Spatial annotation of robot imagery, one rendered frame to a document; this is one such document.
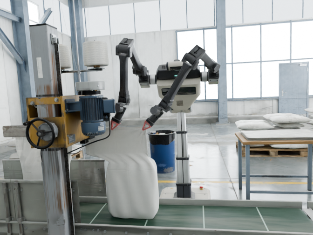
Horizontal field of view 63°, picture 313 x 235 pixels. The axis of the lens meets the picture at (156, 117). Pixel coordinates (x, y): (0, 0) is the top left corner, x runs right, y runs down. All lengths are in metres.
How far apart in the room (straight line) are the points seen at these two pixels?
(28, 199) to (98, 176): 0.62
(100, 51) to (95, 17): 9.28
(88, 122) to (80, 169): 0.97
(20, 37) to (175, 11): 5.43
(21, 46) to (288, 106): 8.86
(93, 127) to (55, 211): 0.59
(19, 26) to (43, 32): 6.44
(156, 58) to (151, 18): 1.50
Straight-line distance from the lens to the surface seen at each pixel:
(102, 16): 10.92
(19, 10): 8.20
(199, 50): 1.75
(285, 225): 2.09
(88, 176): 2.50
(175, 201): 2.28
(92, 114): 1.60
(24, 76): 7.92
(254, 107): 10.09
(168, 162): 4.17
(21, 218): 2.27
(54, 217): 1.83
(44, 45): 1.67
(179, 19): 10.21
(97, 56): 1.73
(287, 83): 10.28
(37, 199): 2.15
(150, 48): 10.13
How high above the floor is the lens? 1.34
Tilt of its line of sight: 6 degrees down
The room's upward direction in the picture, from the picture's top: 3 degrees counter-clockwise
